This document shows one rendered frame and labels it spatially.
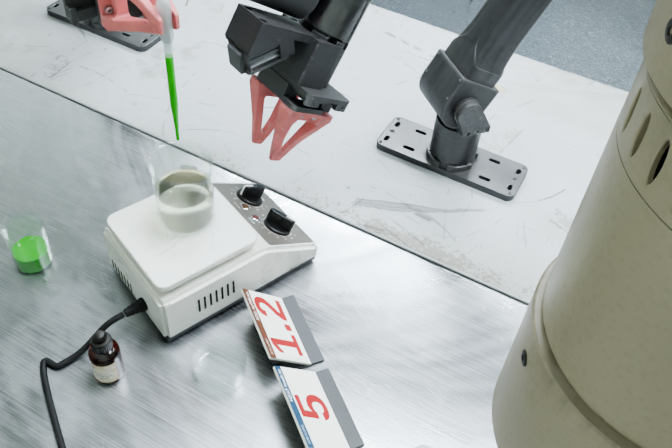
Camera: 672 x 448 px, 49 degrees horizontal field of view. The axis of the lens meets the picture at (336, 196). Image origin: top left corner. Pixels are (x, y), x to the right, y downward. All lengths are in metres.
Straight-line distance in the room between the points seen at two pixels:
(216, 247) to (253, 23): 0.23
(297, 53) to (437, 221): 0.30
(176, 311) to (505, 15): 0.49
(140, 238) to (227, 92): 0.38
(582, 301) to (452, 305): 0.62
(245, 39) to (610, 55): 2.48
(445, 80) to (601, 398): 0.69
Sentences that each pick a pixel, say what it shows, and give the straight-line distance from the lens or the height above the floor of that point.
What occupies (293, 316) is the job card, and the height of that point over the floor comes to 0.90.
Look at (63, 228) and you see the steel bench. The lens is 0.93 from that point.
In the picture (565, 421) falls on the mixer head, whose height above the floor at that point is 1.35.
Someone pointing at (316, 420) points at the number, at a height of 0.92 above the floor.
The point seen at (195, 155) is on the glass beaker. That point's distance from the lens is 0.77.
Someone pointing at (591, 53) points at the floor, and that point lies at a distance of 3.08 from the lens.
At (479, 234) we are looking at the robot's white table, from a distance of 0.93.
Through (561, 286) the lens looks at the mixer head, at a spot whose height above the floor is 1.38.
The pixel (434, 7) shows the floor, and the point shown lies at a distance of 3.15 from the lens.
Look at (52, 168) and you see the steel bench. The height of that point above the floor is 0.90.
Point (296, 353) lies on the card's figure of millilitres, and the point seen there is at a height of 0.92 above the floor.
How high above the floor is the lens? 1.57
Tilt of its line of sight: 45 degrees down
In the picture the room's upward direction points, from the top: 5 degrees clockwise
